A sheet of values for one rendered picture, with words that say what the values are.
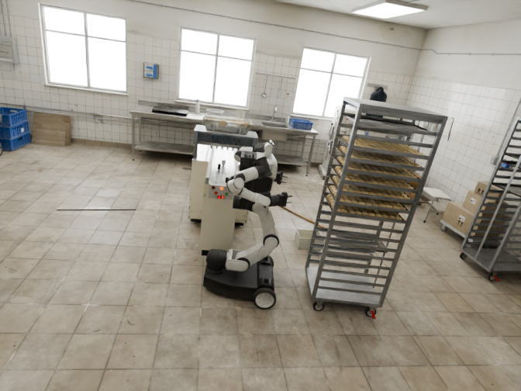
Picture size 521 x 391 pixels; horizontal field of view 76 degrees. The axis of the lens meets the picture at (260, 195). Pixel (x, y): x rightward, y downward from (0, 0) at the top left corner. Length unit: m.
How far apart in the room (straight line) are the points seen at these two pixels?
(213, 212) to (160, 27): 4.27
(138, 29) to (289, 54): 2.77
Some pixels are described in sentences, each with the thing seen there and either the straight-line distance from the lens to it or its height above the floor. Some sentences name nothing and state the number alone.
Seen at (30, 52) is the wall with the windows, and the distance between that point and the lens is 7.47.
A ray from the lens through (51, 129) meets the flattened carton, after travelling 7.33.
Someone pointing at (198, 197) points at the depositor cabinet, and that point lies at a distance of 4.06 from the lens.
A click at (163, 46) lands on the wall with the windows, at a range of 6.82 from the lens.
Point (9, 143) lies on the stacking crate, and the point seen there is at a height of 0.13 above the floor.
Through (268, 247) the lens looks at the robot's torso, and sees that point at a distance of 2.92.
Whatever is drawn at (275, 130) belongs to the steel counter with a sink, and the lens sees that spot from 6.29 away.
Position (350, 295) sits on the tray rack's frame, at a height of 0.15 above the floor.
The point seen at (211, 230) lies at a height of 0.32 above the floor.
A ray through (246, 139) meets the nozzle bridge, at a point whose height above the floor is 1.13.
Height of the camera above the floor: 2.00
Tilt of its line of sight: 22 degrees down
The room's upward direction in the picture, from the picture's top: 9 degrees clockwise
